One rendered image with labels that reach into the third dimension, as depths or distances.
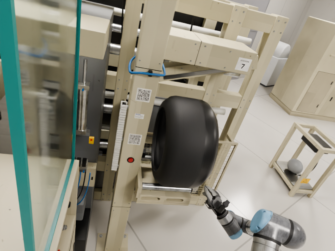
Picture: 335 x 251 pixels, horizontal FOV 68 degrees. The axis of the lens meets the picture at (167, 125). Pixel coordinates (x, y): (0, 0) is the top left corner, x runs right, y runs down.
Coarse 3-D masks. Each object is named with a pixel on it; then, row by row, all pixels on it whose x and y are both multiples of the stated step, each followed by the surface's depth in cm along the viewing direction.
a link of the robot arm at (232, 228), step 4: (232, 216) 152; (232, 220) 150; (236, 220) 157; (228, 224) 148; (232, 224) 149; (236, 224) 150; (224, 228) 151; (228, 228) 149; (232, 228) 149; (236, 228) 149; (240, 228) 152; (228, 232) 150; (232, 232) 149; (236, 232) 149; (240, 232) 150; (228, 236) 153; (232, 236) 149; (236, 236) 149
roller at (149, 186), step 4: (144, 184) 156; (148, 184) 157; (152, 184) 158; (156, 184) 159; (144, 188) 156; (148, 188) 157; (152, 188) 157; (156, 188) 158; (160, 188) 158; (164, 188) 159; (168, 188) 160; (172, 188) 160; (176, 188) 161; (180, 188) 162; (184, 188) 162; (188, 188) 163; (188, 192) 164
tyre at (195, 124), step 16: (176, 96) 151; (160, 112) 166; (176, 112) 136; (192, 112) 138; (208, 112) 141; (160, 128) 183; (176, 128) 132; (192, 128) 133; (208, 128) 135; (160, 144) 184; (176, 144) 130; (192, 144) 131; (208, 144) 133; (160, 160) 179; (176, 160) 131; (192, 160) 133; (208, 160) 135; (160, 176) 142; (176, 176) 136; (192, 176) 138; (208, 176) 144
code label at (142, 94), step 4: (140, 88) 126; (140, 92) 128; (144, 92) 128; (148, 92) 128; (136, 96) 129; (140, 96) 129; (144, 96) 129; (148, 96) 130; (136, 100) 130; (140, 100) 130; (144, 100) 130; (148, 100) 131
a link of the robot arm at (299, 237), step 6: (246, 222) 160; (294, 222) 109; (246, 228) 157; (294, 228) 106; (300, 228) 108; (252, 234) 151; (294, 234) 105; (300, 234) 106; (294, 240) 105; (300, 240) 106; (288, 246) 107; (294, 246) 106; (300, 246) 108
